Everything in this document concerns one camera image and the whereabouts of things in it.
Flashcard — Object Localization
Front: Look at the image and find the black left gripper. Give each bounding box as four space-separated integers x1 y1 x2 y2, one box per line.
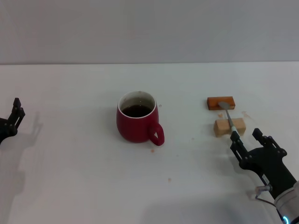
0 98 26 146

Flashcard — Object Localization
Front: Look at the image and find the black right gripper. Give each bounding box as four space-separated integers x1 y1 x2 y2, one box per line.
229 127 298 199

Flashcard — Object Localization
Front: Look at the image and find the blue handled metal spoon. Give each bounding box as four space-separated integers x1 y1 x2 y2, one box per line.
218 101 240 139

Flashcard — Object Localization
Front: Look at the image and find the red ceramic cup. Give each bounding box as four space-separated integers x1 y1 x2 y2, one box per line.
116 91 165 147

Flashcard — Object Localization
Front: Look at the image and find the orange wooden block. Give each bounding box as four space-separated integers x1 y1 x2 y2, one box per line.
206 96 235 111

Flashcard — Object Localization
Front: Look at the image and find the grey right gripper cable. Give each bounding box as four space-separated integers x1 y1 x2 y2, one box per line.
254 185 285 215

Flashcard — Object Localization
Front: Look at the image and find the light wooden arch block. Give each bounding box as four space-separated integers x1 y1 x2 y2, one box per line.
213 118 247 138

